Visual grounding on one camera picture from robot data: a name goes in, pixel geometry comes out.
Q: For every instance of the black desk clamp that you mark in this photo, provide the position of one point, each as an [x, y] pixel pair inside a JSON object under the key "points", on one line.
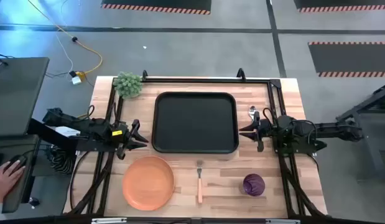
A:
{"points": [[0, 64]]}

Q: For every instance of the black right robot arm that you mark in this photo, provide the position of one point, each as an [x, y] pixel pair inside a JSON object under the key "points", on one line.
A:
{"points": [[329, 127]]}

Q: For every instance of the neighbouring black workstation frame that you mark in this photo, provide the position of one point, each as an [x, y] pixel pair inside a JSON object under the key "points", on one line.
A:
{"points": [[372, 102]]}

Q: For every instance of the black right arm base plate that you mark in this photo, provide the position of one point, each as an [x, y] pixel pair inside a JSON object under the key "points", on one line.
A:
{"points": [[304, 149]]}

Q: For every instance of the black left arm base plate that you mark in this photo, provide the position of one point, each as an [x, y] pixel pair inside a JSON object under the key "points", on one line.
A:
{"points": [[92, 148]]}

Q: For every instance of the person's hand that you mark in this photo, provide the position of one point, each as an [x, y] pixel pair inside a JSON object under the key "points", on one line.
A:
{"points": [[5, 183]]}

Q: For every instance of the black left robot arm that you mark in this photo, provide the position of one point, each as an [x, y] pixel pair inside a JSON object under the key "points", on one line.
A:
{"points": [[86, 124]]}

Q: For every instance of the green potted plant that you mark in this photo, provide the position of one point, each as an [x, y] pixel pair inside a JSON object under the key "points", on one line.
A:
{"points": [[127, 85]]}

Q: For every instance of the purple faceted cup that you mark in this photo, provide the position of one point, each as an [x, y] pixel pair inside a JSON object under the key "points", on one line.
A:
{"points": [[253, 185]]}

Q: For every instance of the black desk caster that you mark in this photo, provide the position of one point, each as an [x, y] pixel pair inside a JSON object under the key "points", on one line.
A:
{"points": [[33, 202]]}

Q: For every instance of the orange round plate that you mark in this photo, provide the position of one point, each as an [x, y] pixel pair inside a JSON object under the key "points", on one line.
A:
{"points": [[148, 183]]}

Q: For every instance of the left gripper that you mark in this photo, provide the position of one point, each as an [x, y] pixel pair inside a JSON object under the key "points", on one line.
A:
{"points": [[122, 138]]}

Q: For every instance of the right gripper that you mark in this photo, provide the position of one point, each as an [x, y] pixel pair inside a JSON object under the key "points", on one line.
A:
{"points": [[263, 129]]}

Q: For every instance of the white paper label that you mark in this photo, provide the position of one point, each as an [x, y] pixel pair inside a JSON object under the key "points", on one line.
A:
{"points": [[66, 132]]}

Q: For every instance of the black rectangular tray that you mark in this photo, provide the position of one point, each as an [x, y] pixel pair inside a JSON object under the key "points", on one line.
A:
{"points": [[195, 124]]}

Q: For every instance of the black aluminium table frame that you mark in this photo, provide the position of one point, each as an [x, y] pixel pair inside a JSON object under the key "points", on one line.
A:
{"points": [[257, 81]]}

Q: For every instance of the black mat with striped edge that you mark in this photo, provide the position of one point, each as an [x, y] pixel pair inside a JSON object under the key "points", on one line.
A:
{"points": [[350, 57], [155, 3], [341, 3]]}

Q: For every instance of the black lower desk surface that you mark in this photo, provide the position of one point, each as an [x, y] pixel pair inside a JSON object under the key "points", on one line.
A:
{"points": [[12, 203]]}

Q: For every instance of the dark grey desk top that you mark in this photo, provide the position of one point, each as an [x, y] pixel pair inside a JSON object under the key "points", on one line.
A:
{"points": [[15, 93]]}

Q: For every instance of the silver table edge bracket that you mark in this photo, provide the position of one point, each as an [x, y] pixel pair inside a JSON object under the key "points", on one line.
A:
{"points": [[108, 221], [282, 221]]}

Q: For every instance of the white power adapter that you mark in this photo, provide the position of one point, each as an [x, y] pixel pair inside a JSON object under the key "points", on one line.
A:
{"points": [[76, 80]]}

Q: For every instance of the black white striped coil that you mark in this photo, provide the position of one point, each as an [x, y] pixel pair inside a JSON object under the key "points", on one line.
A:
{"points": [[60, 160]]}

